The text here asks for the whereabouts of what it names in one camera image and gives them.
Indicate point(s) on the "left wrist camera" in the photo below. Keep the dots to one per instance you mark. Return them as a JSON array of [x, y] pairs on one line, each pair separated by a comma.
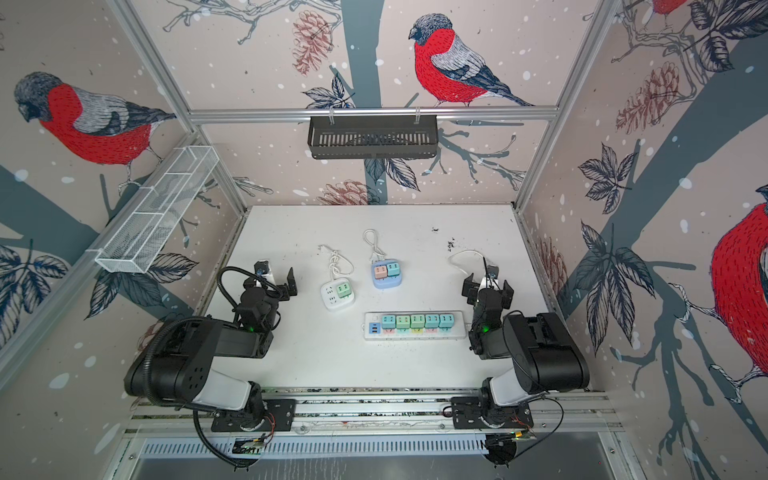
[[262, 268]]

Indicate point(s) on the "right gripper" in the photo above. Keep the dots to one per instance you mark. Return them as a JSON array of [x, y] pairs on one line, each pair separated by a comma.
[[472, 287]]

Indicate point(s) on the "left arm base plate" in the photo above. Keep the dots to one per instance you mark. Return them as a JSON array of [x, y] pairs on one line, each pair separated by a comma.
[[271, 415]]

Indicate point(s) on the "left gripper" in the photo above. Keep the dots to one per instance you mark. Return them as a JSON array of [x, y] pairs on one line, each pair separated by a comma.
[[281, 290]]

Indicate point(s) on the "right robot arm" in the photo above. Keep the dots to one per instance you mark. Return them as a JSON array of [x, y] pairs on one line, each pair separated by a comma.
[[543, 356]]

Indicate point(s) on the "white wire mesh shelf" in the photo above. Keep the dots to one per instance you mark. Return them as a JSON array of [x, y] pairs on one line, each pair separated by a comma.
[[141, 237]]

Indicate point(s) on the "long white power strip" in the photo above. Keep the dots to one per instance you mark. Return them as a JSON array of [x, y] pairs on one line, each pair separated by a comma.
[[372, 329]]

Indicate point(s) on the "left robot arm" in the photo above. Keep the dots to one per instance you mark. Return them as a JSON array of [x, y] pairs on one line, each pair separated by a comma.
[[176, 369]]

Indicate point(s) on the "blue square power socket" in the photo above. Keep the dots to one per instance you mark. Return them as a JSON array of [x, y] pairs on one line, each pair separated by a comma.
[[389, 282]]

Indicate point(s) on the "white square power socket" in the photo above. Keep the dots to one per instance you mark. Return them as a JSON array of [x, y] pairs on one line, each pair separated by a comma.
[[330, 299]]

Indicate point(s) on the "light green plug adapter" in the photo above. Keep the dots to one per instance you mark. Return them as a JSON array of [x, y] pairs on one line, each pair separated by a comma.
[[417, 321]]

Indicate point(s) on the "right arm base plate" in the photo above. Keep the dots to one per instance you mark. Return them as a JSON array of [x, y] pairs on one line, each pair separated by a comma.
[[475, 413]]

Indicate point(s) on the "black wall basket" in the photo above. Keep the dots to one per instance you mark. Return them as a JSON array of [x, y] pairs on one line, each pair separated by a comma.
[[373, 137]]

